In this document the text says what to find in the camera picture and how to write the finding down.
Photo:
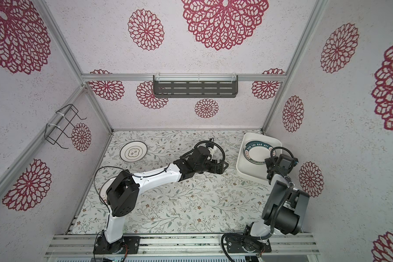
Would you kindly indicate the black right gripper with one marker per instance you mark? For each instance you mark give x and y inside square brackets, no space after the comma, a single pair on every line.
[280,162]

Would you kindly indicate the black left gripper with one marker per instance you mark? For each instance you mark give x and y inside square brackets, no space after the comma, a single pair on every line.
[215,170]

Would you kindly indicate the small green Hao Shi plate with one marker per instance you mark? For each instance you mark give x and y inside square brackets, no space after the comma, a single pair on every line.
[257,151]

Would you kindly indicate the white plate thin green rim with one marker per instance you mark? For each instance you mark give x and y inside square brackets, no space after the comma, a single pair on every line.
[133,151]

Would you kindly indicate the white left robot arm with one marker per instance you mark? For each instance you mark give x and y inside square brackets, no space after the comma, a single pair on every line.
[120,194]

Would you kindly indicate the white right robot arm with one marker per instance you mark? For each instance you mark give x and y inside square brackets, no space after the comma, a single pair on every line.
[286,206]

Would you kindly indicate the white plastic bin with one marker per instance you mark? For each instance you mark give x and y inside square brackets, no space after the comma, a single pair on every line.
[249,171]

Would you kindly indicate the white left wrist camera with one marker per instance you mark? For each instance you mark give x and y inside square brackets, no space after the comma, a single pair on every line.
[211,147]

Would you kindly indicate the dark metal wall shelf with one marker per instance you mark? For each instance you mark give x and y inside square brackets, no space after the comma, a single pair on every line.
[195,86]

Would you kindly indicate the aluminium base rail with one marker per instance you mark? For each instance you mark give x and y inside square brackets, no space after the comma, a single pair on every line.
[163,245]

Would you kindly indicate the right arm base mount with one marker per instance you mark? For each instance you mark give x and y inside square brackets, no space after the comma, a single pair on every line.
[244,243]

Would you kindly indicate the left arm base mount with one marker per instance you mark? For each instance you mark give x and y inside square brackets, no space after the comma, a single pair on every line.
[116,245]

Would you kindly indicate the black wire wall rack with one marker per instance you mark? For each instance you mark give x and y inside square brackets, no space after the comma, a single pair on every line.
[67,115]

